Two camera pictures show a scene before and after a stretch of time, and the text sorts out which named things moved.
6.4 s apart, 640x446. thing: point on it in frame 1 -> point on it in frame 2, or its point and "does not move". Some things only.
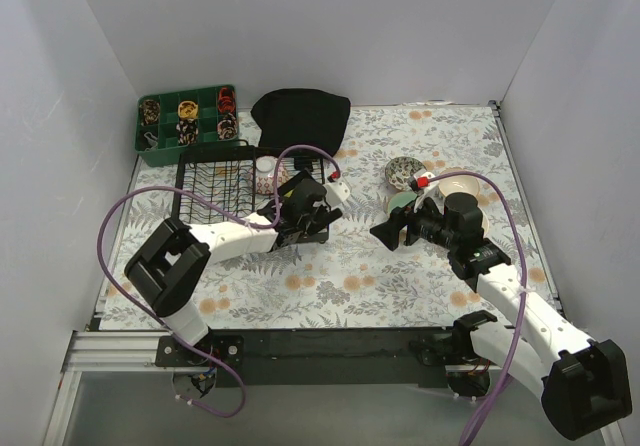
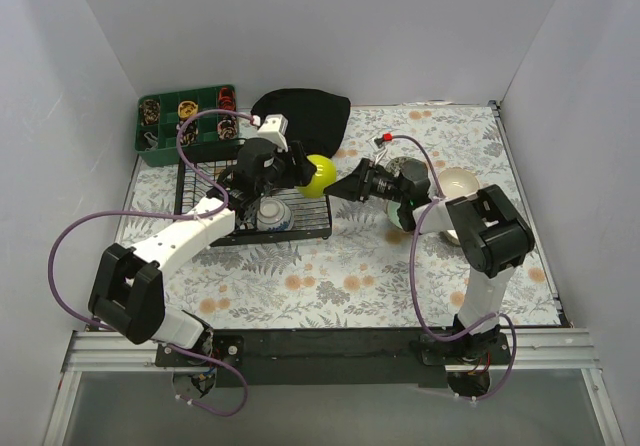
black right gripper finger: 399,214 -> 352,187
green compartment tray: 166,123 does not move
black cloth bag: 296,116 does not move
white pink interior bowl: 458,183 does not move
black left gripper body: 314,214 -> 292,166
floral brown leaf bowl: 399,171 does not move
